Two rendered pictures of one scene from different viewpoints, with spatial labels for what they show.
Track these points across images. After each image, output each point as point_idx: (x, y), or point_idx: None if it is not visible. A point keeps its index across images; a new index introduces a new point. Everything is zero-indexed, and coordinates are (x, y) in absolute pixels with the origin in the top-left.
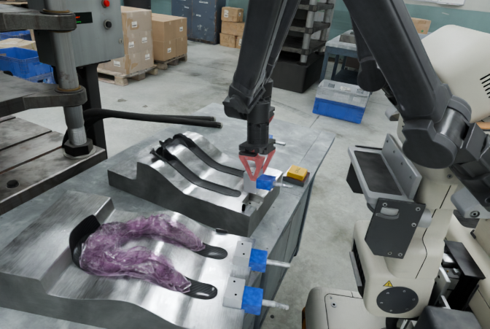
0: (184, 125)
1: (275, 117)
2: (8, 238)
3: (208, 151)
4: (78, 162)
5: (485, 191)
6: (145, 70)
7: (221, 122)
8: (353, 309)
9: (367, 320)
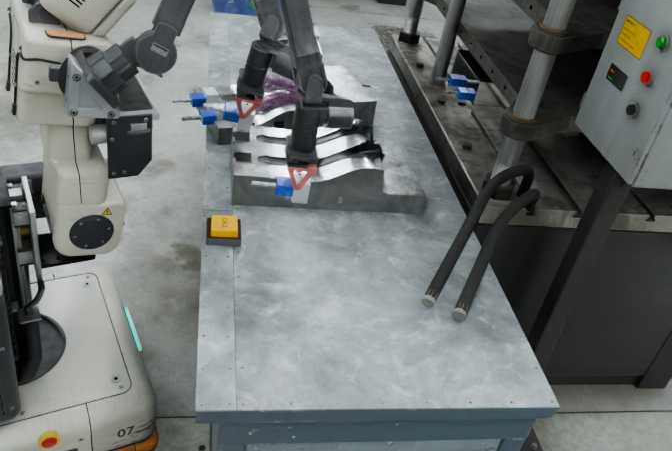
0: (480, 284)
1: None
2: (389, 115)
3: (335, 166)
4: (472, 182)
5: None
6: None
7: (430, 298)
8: (85, 384)
9: (63, 378)
